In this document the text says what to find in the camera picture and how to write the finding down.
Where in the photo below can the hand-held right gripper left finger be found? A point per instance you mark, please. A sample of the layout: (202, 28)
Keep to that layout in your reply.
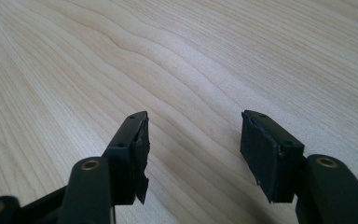
(126, 165)

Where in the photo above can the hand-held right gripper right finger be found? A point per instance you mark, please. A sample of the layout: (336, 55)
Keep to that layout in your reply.
(268, 155)

